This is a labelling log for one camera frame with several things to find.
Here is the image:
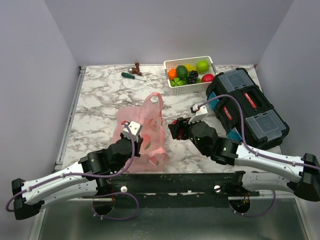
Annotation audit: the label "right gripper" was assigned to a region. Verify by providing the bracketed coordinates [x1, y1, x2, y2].
[169, 114, 208, 156]

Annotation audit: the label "pink plastic bag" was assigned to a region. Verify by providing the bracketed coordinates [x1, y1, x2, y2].
[111, 92, 169, 174]

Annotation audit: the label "green fruit with black trim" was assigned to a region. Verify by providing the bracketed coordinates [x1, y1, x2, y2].
[170, 77, 186, 87]

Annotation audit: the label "dark purple fake grapes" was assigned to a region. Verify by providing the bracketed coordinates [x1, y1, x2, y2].
[186, 70, 199, 85]

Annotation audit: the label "orange fake orange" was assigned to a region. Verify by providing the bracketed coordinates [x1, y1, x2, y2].
[167, 68, 178, 81]

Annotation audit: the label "dark green fake fruit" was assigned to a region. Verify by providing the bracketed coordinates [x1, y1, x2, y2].
[176, 65, 189, 79]

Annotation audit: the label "red fake apple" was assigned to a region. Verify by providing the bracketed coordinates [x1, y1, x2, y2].
[201, 73, 215, 83]

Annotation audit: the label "yellow fake lemon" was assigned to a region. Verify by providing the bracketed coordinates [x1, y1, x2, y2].
[184, 64, 197, 72]

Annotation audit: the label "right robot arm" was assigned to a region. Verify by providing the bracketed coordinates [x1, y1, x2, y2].
[168, 117, 320, 202]

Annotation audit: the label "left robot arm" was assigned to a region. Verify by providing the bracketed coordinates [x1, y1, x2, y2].
[8, 134, 143, 220]

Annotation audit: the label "green fake apple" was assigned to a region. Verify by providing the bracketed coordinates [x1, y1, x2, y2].
[196, 60, 210, 74]

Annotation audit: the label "white perforated plastic basket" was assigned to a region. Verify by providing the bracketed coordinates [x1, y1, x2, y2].
[163, 55, 216, 95]

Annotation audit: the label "brown metal faucet valve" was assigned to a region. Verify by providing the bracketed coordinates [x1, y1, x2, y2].
[128, 61, 142, 76]

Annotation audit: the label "black plastic toolbox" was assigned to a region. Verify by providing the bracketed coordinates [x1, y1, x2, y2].
[205, 67, 290, 150]

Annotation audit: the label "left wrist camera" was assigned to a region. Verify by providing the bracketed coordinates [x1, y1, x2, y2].
[121, 121, 143, 142]

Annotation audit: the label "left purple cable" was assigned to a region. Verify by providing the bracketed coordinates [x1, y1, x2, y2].
[5, 122, 136, 213]

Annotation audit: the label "purple cable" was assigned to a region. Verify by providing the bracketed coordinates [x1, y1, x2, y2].
[196, 94, 320, 171]
[5, 122, 136, 213]

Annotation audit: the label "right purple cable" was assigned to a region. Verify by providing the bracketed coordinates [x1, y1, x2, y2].
[196, 94, 320, 171]

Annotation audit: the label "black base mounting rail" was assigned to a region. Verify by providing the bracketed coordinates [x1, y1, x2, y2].
[96, 171, 259, 209]

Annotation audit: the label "green handled screwdriver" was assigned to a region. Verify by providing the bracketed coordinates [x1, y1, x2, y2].
[121, 72, 146, 82]

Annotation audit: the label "aluminium frame rail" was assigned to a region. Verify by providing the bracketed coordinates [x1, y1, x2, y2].
[54, 66, 87, 171]

